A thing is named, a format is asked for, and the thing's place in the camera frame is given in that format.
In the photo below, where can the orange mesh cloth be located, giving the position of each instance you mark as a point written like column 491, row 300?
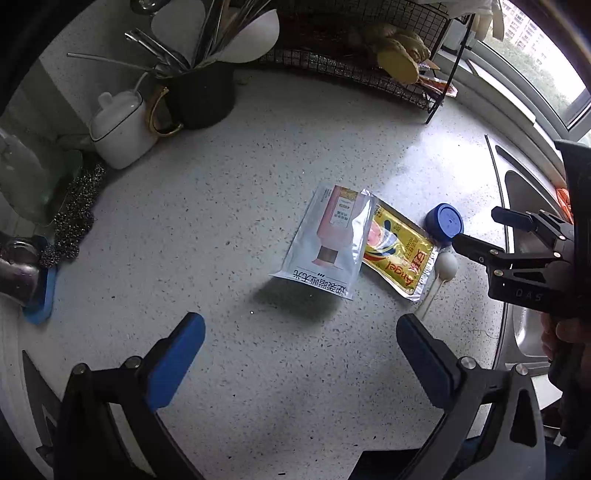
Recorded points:
column 563, row 201

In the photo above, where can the white eggshell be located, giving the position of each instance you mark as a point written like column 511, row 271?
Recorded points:
column 447, row 266

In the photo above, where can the yellow yeast packet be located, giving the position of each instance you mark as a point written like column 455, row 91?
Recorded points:
column 397, row 254

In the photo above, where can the blue soap dish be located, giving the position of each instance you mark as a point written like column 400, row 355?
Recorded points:
column 44, row 300

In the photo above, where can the blue plastic lid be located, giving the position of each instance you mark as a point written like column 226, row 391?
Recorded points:
column 445, row 224

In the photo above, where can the bunch of metal cutlery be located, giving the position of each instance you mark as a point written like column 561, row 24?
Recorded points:
column 152, row 46

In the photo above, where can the clear plastic bottle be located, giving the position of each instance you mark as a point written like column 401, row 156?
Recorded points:
column 18, row 175

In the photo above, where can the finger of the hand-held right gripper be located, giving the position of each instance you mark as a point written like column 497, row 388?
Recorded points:
column 475, row 249
column 519, row 221

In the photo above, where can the person's right hand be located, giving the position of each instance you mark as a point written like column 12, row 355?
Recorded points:
column 570, row 332

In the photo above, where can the yellow rubber gloves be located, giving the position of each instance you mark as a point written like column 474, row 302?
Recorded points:
column 397, row 60

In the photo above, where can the cream rubber glove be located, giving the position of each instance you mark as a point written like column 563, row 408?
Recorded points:
column 482, row 23

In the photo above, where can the steel wool scourer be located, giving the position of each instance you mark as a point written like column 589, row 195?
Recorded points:
column 74, row 217

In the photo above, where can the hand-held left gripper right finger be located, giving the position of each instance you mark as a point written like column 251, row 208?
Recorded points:
column 425, row 364

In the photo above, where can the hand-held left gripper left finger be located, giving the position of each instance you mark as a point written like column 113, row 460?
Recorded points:
column 178, row 360

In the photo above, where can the orange snack packet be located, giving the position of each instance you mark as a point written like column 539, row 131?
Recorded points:
column 436, row 85

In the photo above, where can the silver foil sachet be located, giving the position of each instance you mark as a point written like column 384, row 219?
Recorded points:
column 318, row 249

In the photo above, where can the window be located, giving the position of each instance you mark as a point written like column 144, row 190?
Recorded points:
column 531, row 50

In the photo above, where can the black utensil mug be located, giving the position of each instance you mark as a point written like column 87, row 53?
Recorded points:
column 198, row 101

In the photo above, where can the stainless steel sink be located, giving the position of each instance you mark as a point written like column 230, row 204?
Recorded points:
column 526, row 323

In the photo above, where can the white ceramic condiment jar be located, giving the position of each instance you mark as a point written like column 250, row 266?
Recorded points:
column 122, row 134

